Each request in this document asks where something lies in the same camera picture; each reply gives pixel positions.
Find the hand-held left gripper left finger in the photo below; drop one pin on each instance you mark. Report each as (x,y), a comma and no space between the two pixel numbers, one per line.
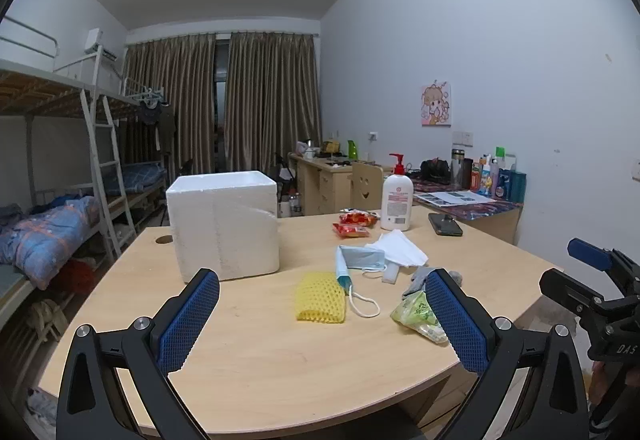
(187,320)

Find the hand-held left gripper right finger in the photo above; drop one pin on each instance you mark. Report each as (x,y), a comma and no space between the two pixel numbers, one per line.
(460,325)

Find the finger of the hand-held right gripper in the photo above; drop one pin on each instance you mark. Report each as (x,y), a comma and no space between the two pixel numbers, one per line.
(567,290)
(590,254)

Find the green plastic bag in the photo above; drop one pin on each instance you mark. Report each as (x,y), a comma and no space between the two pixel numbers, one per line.
(412,312)

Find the grey sock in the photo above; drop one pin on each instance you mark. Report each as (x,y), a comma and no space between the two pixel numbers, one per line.
(417,280)

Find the white tissue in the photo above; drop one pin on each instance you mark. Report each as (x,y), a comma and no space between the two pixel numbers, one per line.
(400,250)

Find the white foam box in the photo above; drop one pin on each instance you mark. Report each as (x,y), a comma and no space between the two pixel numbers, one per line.
(225,230)

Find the blue face mask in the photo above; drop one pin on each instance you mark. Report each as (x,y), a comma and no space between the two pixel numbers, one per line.
(357,257)

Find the yellow foam fruit net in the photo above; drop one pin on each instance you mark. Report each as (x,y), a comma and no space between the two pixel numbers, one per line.
(320,297)

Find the desk with patterned cloth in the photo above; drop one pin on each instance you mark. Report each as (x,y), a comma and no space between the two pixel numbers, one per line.
(495,217)

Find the black phone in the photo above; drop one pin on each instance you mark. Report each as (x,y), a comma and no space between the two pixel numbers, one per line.
(445,224)

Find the row of toiletry bottles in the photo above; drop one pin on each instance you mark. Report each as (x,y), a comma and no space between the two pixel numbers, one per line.
(500,180)

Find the red bag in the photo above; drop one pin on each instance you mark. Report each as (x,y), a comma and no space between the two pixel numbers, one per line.
(80,275)

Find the printed paper sheet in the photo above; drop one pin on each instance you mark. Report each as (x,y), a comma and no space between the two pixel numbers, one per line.
(452,197)

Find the white lotion pump bottle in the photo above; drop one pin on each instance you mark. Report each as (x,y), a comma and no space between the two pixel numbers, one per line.
(397,200)

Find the beige cloth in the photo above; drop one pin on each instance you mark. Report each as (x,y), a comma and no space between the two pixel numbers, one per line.
(47,317)

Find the dark tumbler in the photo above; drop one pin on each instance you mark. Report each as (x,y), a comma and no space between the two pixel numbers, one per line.
(467,175)

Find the white kettle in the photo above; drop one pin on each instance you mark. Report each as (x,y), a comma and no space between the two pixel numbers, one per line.
(284,209)

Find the dark blue checked bedding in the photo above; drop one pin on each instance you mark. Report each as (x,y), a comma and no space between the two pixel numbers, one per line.
(140,177)

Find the black folding chair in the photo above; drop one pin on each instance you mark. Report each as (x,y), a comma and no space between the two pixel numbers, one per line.
(185,167)

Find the black bag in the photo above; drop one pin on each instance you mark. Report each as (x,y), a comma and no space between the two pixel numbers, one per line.
(435,171)

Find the steel thermos flask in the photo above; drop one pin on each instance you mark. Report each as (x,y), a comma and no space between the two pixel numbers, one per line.
(457,167)

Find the blue patterned quilt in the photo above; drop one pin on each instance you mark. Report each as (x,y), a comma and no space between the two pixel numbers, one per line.
(50,235)

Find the white metal ladder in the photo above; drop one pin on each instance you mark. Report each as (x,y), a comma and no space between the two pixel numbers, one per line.
(107,165)

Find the black folding stand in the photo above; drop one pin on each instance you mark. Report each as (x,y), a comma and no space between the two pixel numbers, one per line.
(286,175)

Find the green translucent container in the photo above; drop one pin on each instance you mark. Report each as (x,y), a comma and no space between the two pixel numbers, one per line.
(353,150)

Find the dark hanging clothes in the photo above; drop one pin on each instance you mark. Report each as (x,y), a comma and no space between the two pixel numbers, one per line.
(155,117)

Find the white mug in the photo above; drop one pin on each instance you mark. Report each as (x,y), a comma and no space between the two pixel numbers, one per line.
(309,152)

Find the brown curtain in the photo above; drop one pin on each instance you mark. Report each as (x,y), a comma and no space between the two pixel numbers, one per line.
(170,105)
(272,100)

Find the yellow box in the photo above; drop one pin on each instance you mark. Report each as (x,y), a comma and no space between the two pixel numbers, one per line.
(331,147)

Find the metal bunk bed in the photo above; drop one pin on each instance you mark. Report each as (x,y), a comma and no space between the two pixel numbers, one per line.
(30,95)
(135,96)

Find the white air conditioner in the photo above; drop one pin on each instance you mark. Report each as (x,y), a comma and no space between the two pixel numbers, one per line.
(97,41)

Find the wall switch plate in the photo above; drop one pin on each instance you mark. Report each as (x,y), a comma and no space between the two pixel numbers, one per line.
(463,138)

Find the cartoon wall poster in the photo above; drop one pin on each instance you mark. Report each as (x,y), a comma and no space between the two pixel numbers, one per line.
(436,105)

